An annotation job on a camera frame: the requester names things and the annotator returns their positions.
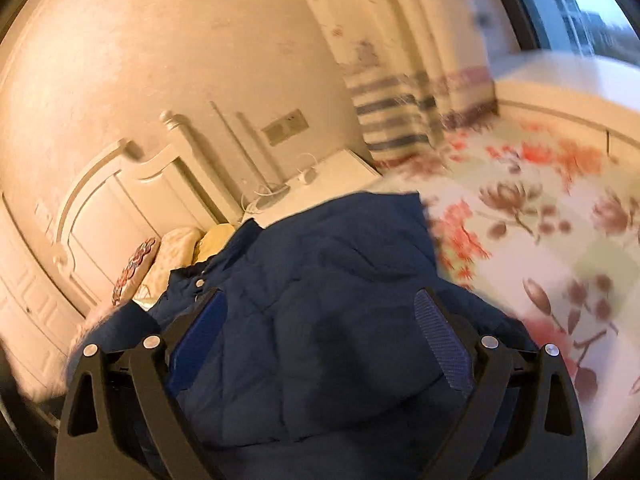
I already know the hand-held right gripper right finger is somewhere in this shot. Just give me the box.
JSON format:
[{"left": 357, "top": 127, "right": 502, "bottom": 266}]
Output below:
[{"left": 414, "top": 287, "right": 588, "bottom": 480}]

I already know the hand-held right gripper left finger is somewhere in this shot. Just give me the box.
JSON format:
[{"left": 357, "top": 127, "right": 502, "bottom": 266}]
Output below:
[{"left": 52, "top": 287, "right": 231, "bottom": 480}]

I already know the navy blue puffer jacket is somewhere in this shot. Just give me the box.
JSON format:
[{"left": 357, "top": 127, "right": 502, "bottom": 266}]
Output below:
[{"left": 67, "top": 191, "right": 546, "bottom": 480}]

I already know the cream patterned pillow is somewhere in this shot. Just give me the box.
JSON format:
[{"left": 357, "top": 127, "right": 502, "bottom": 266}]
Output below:
[{"left": 132, "top": 226, "right": 203, "bottom": 306}]

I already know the embroidered pillow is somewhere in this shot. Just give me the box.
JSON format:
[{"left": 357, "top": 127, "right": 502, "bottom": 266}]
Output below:
[{"left": 111, "top": 237, "right": 162, "bottom": 306}]

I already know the yellow pillow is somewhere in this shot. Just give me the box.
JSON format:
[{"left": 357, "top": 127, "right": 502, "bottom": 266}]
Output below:
[{"left": 192, "top": 223, "right": 236, "bottom": 266}]

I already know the floral bedsheet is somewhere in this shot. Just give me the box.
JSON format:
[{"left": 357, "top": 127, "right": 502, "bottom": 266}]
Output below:
[{"left": 375, "top": 120, "right": 640, "bottom": 461}]

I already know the white wooden headboard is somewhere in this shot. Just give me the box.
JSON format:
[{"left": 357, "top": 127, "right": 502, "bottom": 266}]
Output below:
[{"left": 0, "top": 110, "right": 246, "bottom": 396}]

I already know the white nightstand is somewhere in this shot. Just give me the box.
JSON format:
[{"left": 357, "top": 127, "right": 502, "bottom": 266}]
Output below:
[{"left": 242, "top": 149, "right": 383, "bottom": 228}]

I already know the white windowsill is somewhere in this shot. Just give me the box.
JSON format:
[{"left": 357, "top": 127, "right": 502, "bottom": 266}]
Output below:
[{"left": 492, "top": 50, "right": 640, "bottom": 161}]

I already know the striped patterned curtain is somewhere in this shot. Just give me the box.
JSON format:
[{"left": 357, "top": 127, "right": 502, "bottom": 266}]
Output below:
[{"left": 282, "top": 0, "right": 521, "bottom": 161}]

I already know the window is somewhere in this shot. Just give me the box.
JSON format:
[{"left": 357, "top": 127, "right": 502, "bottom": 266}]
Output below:
[{"left": 500, "top": 0, "right": 636, "bottom": 66}]

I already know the white charger cable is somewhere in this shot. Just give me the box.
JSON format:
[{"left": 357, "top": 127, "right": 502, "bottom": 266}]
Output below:
[{"left": 240, "top": 157, "right": 318, "bottom": 216}]

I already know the wall outlet plate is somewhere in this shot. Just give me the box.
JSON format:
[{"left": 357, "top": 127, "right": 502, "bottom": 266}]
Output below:
[{"left": 261, "top": 109, "right": 309, "bottom": 147}]

